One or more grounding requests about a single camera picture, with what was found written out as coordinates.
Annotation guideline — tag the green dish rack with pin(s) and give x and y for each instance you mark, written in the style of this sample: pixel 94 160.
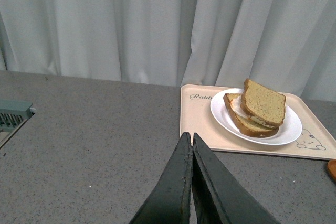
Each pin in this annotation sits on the green dish rack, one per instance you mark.
pixel 14 114

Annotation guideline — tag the white curtain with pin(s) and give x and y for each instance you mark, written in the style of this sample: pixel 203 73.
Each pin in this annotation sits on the white curtain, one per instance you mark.
pixel 287 45

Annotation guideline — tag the bread slice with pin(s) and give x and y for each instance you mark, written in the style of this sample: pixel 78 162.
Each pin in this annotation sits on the bread slice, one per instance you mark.
pixel 249 129
pixel 263 105

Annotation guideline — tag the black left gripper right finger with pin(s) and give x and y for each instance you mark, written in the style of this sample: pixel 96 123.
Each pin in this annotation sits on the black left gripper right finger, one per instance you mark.
pixel 218 196

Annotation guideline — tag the fried egg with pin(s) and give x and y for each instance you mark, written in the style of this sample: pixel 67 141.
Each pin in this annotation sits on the fried egg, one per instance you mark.
pixel 236 112

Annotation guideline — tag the wooden board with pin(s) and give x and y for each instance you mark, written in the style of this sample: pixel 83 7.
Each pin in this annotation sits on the wooden board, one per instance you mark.
pixel 331 167

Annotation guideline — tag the beige rabbit tray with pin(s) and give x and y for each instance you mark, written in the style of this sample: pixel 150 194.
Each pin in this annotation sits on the beige rabbit tray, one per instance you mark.
pixel 315 141

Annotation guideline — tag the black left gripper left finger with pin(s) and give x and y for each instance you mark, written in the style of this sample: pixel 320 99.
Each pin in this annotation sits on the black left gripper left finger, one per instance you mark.
pixel 169 201

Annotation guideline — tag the white round plate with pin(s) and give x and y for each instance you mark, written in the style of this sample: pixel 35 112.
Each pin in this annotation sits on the white round plate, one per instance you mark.
pixel 288 132

